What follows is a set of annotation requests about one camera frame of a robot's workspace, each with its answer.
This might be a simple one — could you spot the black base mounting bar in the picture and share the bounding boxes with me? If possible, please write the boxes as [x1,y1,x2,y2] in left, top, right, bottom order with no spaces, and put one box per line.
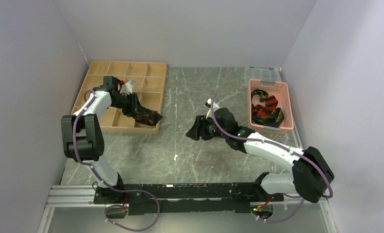
[93,182,284,216]

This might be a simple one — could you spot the wooden compartment tray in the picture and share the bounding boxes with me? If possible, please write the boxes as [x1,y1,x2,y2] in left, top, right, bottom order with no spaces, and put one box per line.
[70,60,167,134]

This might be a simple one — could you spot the red striped tie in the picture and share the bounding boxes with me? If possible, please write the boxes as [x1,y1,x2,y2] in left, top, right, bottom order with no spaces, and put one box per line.
[251,96,281,127]

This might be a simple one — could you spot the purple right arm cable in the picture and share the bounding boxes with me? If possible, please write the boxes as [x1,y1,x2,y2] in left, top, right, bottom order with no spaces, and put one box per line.
[209,93,334,223]

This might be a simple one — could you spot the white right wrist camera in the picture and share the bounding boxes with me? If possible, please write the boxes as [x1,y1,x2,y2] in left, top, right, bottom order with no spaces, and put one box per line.
[205,99,219,111]

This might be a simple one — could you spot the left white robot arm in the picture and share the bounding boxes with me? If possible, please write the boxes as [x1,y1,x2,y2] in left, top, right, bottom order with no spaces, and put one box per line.
[61,76,148,204]

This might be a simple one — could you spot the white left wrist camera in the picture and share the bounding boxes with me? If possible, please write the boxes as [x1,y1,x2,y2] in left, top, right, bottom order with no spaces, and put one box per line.
[120,80,136,95]

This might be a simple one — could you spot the aluminium frame rail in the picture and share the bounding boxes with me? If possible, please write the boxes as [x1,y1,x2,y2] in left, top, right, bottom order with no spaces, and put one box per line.
[45,184,328,208]

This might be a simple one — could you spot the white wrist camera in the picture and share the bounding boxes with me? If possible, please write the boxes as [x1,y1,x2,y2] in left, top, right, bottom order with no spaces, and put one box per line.
[120,80,136,95]
[205,99,219,111]

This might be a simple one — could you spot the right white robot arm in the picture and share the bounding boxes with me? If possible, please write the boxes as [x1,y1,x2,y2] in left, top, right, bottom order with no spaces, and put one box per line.
[185,108,334,203]

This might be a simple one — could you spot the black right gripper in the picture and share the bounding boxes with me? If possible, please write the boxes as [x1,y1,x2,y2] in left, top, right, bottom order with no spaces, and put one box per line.
[185,115,228,141]

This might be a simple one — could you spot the pink perforated plastic basket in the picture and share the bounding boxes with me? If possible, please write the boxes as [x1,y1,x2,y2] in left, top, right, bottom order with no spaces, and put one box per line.
[248,79,294,134]

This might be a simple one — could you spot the clear plastic organizer box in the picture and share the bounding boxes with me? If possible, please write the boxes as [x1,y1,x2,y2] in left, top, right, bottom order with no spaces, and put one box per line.
[244,67,282,87]

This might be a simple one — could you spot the black tie orange flowers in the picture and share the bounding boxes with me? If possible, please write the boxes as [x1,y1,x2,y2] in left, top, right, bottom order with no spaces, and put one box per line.
[133,108,163,126]

